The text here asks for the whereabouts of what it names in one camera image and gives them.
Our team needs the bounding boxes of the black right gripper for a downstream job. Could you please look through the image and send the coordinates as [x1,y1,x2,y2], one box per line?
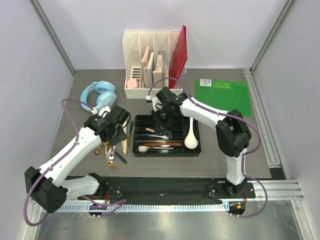
[150,107,175,134]

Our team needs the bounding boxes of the blue plastic spoon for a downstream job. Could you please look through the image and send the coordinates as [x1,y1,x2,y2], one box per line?
[138,132,172,140]

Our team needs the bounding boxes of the light blue headphones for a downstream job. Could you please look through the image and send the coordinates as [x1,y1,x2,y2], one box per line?
[80,81,117,112]

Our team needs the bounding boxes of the white plastic spoon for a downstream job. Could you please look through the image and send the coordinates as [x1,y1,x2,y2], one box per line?
[149,134,171,140]

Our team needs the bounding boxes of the small white ceramic spoon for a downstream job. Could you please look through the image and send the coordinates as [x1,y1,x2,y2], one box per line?
[138,145,157,153]

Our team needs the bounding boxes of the black cutlery tray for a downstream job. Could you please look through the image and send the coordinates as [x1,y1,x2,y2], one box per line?
[132,115,202,157]

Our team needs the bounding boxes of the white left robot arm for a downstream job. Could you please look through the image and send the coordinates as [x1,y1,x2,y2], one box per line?
[24,105,131,214]

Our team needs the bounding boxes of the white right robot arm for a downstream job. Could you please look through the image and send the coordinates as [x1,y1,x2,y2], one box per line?
[146,87,252,198]

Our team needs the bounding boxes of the copper round head spoon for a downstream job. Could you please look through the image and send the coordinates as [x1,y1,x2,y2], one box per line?
[93,146,103,155]

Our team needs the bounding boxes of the wooden board right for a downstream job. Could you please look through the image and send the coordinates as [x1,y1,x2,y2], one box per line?
[152,54,165,89]

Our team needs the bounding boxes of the wooden board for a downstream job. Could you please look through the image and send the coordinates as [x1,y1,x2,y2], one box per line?
[152,54,165,89]
[140,46,154,88]

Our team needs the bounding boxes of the magenta plastic folder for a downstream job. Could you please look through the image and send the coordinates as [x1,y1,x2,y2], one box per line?
[168,25,188,80]

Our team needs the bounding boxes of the orange chopstick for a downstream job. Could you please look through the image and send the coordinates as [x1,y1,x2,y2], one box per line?
[144,142,183,147]

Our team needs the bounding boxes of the large white ceramic spoon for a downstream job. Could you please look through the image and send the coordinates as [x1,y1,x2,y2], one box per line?
[184,117,198,150]

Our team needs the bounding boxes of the pink cube box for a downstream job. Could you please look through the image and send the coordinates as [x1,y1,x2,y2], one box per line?
[126,78,140,89]

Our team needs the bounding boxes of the white chopstick in tray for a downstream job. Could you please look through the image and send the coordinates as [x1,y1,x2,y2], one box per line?
[147,146,174,150]

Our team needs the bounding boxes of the wooden board left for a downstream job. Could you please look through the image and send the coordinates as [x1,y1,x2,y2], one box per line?
[140,46,154,88]

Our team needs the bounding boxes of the black spoon in tray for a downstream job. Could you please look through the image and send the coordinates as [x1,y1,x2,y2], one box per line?
[147,147,157,153]

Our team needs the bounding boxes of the white file organizer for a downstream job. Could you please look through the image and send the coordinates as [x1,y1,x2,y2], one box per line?
[122,26,188,99]

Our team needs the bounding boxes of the green cutting mat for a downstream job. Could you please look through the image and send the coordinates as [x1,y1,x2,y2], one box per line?
[195,78,252,118]

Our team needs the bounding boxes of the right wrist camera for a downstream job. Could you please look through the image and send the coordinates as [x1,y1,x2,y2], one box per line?
[145,95,161,109]

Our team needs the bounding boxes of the green handled utensil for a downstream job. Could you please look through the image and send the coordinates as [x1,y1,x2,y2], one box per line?
[114,151,128,164]

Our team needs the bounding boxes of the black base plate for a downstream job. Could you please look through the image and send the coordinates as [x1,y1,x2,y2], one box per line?
[92,176,256,202]

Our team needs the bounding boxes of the white cable duct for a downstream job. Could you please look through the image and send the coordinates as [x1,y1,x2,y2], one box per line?
[56,202,230,213]

